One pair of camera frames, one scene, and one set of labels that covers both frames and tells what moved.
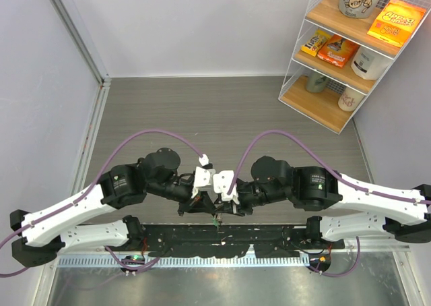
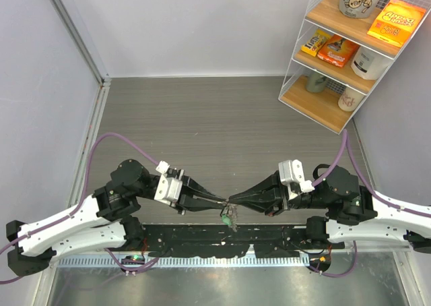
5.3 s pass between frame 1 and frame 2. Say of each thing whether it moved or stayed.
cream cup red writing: stayed
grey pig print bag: stayed
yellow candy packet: stayed
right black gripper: moved
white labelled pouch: stayed
